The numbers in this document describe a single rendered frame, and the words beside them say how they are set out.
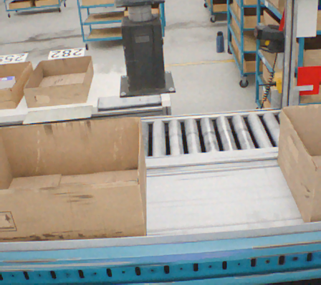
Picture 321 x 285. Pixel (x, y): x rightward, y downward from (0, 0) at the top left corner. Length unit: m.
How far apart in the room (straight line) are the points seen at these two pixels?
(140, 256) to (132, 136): 0.37
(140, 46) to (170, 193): 0.97
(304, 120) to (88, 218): 0.62
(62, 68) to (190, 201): 1.43
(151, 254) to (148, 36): 1.21
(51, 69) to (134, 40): 0.60
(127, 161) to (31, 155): 0.27
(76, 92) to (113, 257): 1.17
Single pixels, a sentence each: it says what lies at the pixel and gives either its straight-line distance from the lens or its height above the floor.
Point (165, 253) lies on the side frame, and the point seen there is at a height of 0.91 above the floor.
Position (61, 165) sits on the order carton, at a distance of 1.23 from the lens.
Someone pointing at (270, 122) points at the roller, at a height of 0.75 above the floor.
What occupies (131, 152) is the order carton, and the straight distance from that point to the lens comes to 1.19.
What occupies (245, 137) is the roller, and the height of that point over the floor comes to 0.75.
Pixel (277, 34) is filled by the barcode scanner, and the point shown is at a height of 1.07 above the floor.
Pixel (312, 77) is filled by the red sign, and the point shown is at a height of 0.87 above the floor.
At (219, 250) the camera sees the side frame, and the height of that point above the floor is 0.91.
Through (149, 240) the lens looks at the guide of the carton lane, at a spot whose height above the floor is 0.92.
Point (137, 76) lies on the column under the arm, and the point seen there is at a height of 0.83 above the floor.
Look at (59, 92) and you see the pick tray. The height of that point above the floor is 0.81.
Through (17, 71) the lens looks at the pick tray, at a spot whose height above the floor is 0.80.
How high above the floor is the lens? 1.56
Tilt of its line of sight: 28 degrees down
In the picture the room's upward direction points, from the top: 5 degrees counter-clockwise
